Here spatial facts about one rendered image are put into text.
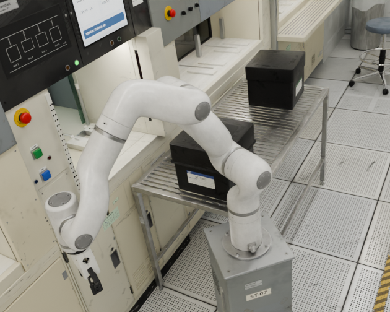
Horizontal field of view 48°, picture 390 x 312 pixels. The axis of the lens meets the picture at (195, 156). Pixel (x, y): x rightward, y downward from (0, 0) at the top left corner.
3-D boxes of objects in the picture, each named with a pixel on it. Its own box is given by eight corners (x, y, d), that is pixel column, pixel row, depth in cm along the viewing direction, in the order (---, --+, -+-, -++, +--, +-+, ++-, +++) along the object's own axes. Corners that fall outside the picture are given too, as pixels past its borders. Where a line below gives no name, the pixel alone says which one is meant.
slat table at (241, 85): (253, 327, 223) (244, 216, 182) (157, 290, 252) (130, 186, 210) (324, 182, 313) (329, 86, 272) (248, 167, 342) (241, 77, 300)
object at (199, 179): (177, 188, 204) (171, 158, 195) (205, 157, 223) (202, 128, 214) (230, 202, 191) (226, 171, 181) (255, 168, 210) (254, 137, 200)
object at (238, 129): (228, 176, 181) (225, 150, 174) (169, 162, 196) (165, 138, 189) (256, 140, 202) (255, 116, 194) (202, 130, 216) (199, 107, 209)
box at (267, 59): (293, 110, 253) (293, 70, 239) (246, 106, 265) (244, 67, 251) (305, 89, 273) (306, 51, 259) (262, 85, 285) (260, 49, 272)
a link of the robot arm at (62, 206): (95, 238, 118) (82, 221, 125) (82, 200, 111) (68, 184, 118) (65, 253, 115) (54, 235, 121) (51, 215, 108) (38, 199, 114)
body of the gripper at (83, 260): (95, 244, 119) (105, 272, 125) (81, 226, 127) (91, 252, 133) (70, 258, 116) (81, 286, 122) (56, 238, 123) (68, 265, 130)
